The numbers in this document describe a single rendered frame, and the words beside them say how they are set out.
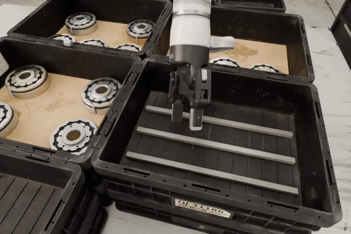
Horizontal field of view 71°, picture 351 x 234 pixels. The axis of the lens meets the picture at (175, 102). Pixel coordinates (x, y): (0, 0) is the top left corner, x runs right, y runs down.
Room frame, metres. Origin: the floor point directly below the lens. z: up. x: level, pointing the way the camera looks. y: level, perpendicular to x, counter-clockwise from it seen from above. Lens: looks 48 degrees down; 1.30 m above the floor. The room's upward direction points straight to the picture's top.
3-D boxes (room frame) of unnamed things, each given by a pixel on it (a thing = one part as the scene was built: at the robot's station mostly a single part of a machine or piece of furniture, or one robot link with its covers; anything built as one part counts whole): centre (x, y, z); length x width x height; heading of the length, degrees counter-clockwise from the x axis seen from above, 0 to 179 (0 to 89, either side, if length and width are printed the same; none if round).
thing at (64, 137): (0.29, 0.22, 0.86); 0.05 x 0.05 x 0.01
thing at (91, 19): (0.77, 0.33, 0.86); 0.10 x 0.10 x 0.01
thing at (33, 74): (0.48, 0.40, 0.86); 0.05 x 0.05 x 0.01
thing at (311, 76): (0.58, -0.15, 0.92); 0.40 x 0.30 x 0.02; 76
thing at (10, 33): (0.68, 0.24, 0.92); 0.40 x 0.30 x 0.02; 76
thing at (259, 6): (1.53, -0.47, 0.37); 0.40 x 0.30 x 0.45; 82
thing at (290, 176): (0.29, -0.08, 0.87); 0.40 x 0.30 x 0.11; 76
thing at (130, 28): (0.72, 0.11, 0.86); 0.10 x 0.10 x 0.01
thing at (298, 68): (0.58, -0.15, 0.87); 0.40 x 0.30 x 0.11; 76
